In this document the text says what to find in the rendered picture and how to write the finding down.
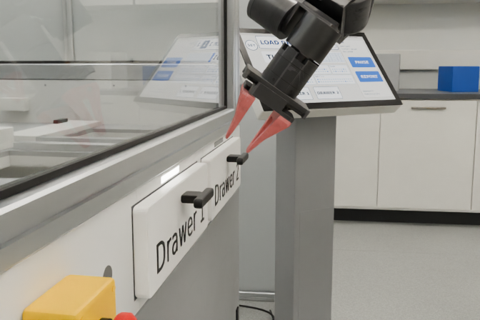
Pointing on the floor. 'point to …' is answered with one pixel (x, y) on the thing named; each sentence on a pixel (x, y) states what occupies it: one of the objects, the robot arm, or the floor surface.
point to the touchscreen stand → (304, 219)
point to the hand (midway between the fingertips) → (239, 140)
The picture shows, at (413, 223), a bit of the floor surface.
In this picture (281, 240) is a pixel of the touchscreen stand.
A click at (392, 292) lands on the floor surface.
